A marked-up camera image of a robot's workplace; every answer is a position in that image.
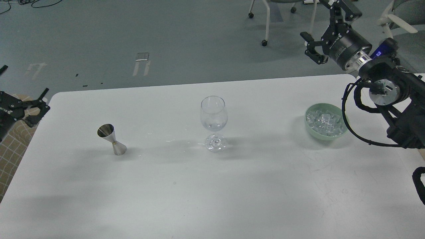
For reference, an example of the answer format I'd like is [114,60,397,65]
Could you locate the black floor cables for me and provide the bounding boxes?
[0,0,63,14]

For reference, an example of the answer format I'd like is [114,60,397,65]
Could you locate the green bowl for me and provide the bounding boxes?
[303,103,348,141]

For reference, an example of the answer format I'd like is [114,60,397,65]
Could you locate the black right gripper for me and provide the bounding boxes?
[300,0,372,70]

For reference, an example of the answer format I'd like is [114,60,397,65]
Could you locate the steel double jigger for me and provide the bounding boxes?
[97,124,127,156]

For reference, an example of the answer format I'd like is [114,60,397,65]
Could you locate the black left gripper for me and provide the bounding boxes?
[0,65,50,141]

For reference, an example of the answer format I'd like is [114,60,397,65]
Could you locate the pile of clear ice cubes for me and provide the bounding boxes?
[305,109,346,137]

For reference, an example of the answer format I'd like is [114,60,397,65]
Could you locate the silver floor socket plate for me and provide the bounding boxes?
[135,52,150,62]

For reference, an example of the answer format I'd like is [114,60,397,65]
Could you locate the clear wine glass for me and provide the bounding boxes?
[200,96,228,152]

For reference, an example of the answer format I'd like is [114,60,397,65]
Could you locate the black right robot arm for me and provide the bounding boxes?
[300,0,425,149]

